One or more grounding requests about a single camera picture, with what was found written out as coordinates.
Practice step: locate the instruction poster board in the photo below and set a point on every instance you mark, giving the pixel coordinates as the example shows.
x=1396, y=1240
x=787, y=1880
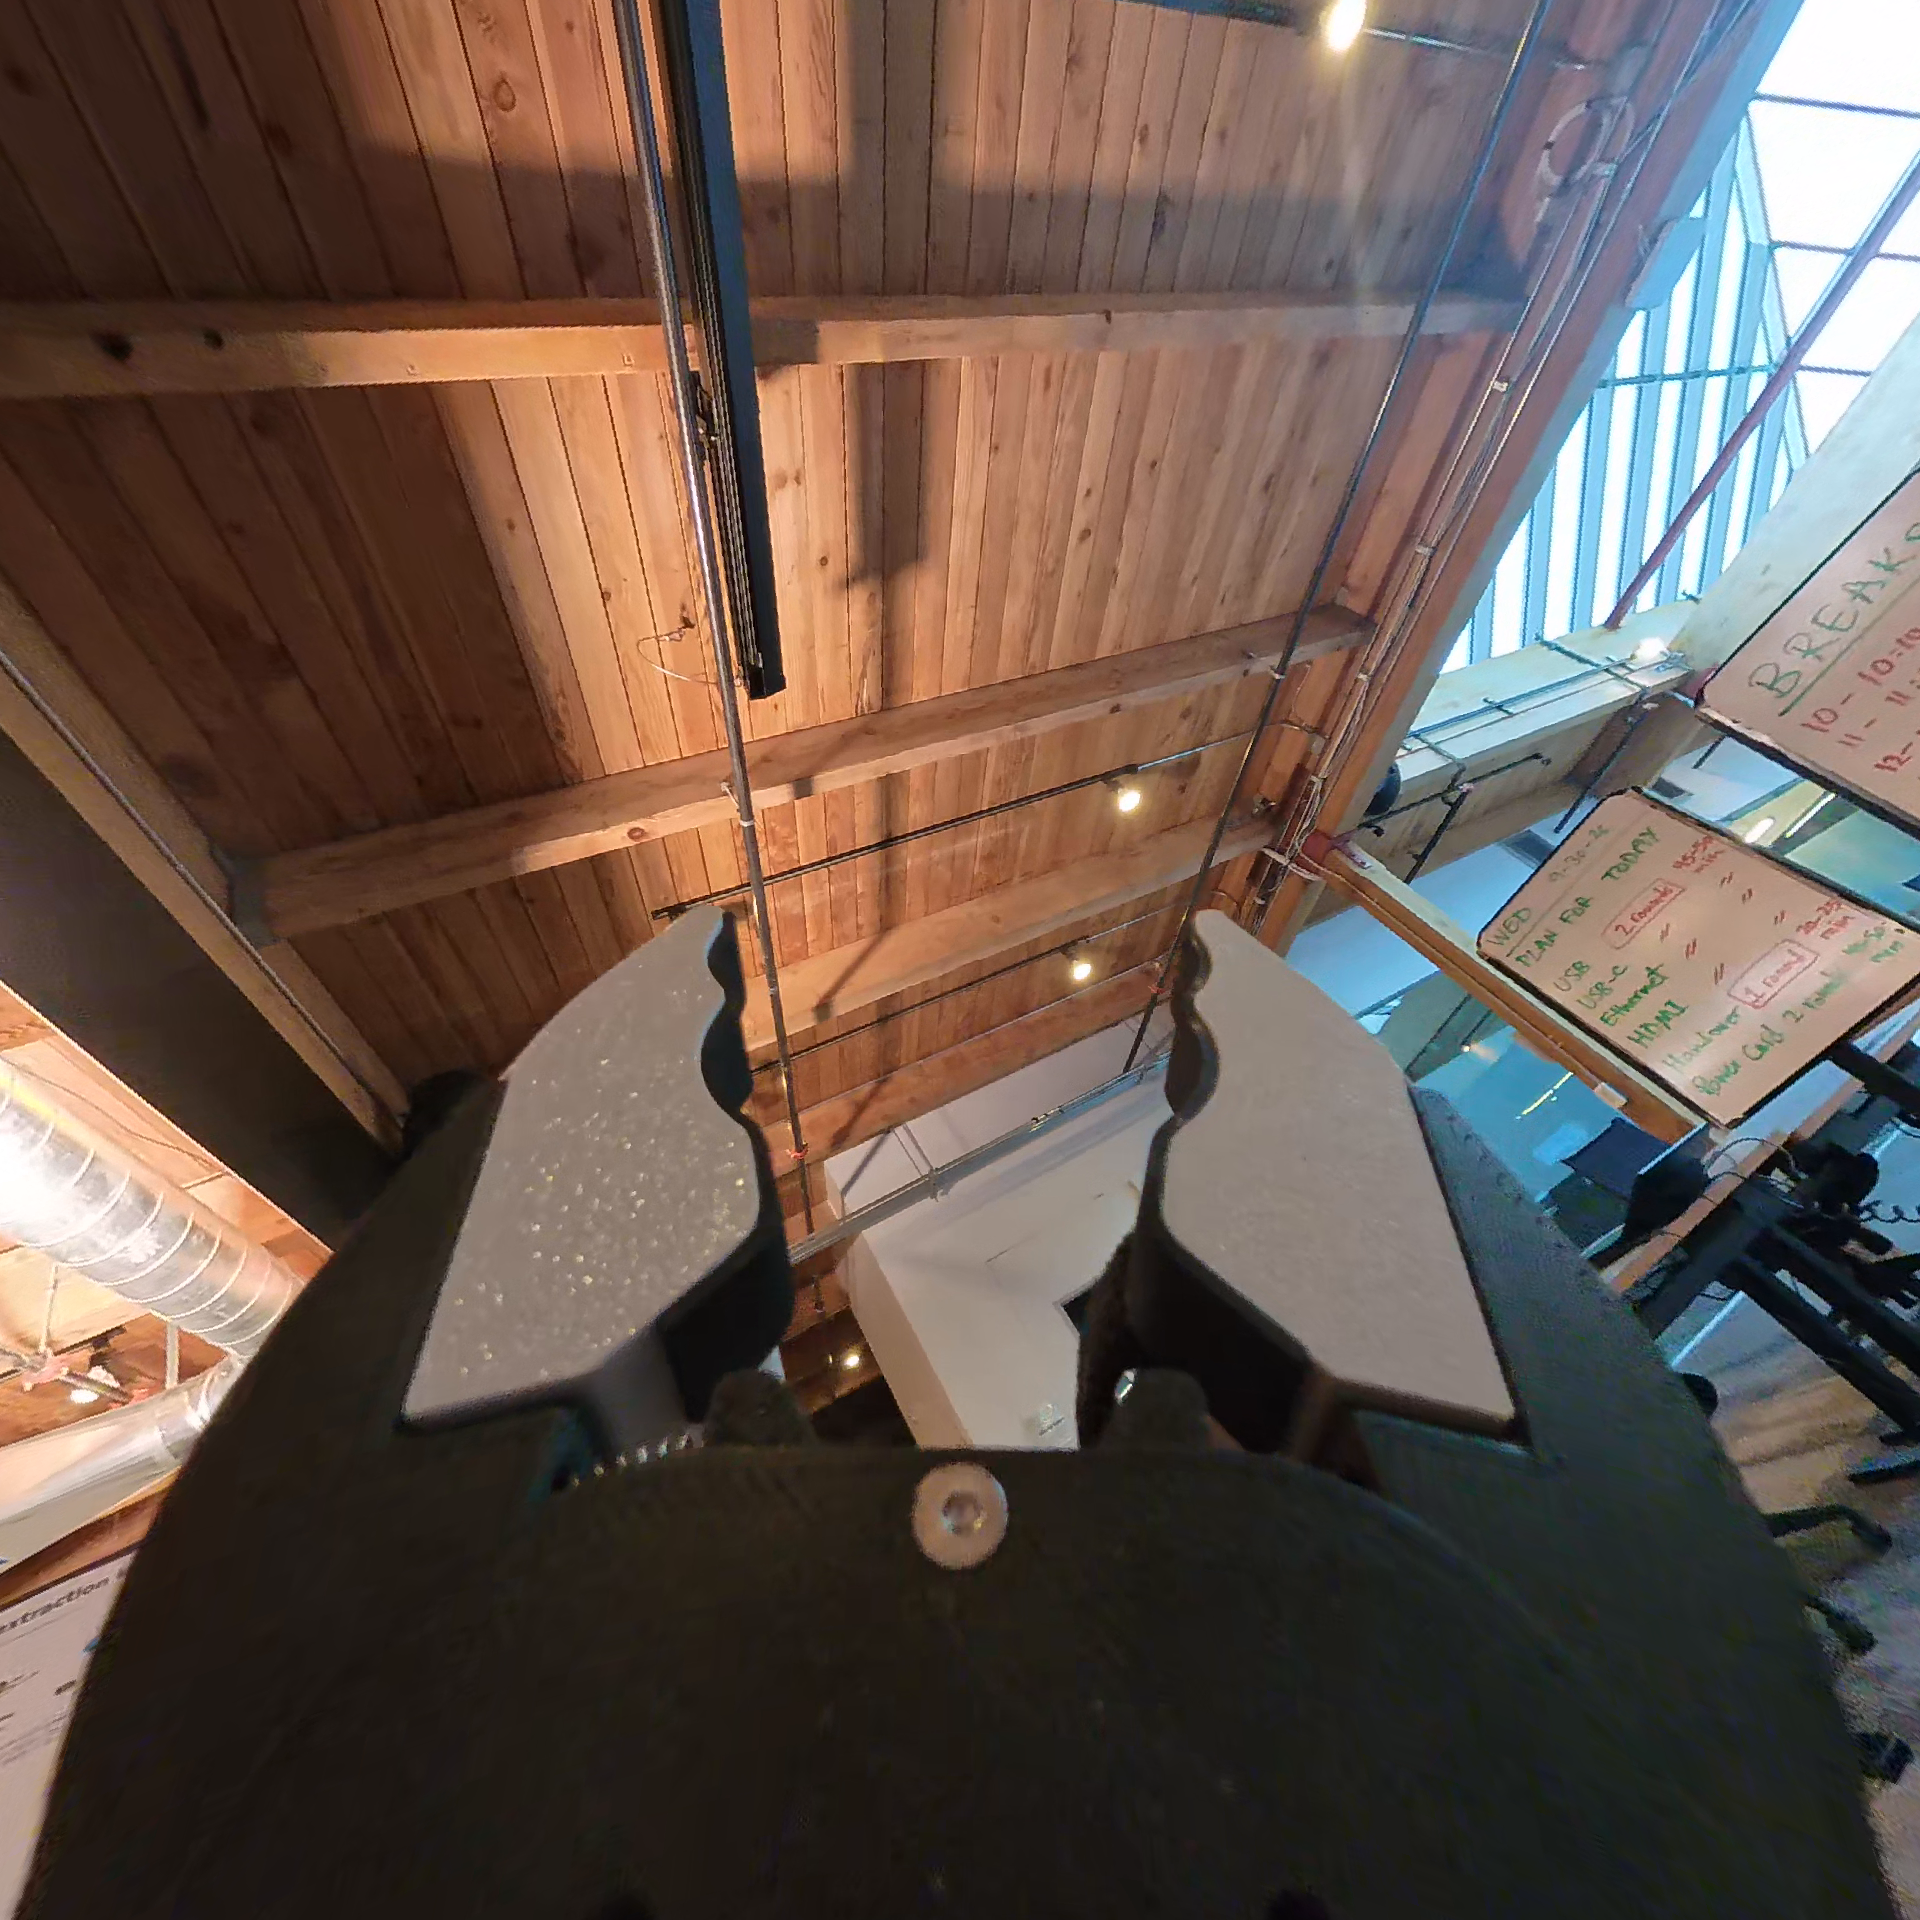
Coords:
x=43, y=1665

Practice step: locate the black ceiling light track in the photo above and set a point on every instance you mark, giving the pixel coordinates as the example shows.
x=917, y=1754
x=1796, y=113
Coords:
x=723, y=300

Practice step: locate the silver air duct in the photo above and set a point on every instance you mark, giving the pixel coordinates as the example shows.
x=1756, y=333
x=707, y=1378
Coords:
x=89, y=1447
x=120, y=1215

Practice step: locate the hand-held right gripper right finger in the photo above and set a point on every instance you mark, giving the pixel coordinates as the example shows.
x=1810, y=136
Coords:
x=1322, y=1229

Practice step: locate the red ceiling pipe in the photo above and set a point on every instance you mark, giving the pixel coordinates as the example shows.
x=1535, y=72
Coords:
x=1757, y=419

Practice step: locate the whiteboard with green list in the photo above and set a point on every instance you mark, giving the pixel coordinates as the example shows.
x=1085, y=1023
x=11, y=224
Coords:
x=1679, y=962

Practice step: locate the metal ceiling conduit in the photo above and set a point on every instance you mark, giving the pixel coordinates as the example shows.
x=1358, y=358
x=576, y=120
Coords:
x=694, y=494

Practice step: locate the whiteboard with green heading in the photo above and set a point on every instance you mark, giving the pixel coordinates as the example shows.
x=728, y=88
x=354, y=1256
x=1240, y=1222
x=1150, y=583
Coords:
x=1847, y=673

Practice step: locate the wooden top office desk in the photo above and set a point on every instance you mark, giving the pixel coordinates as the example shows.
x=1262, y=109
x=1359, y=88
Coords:
x=1800, y=1246

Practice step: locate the skylight window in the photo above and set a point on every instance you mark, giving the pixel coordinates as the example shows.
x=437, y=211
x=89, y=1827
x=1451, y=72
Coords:
x=1679, y=376

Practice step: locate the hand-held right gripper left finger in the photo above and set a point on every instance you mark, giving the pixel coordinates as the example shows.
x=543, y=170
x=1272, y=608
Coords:
x=600, y=1200

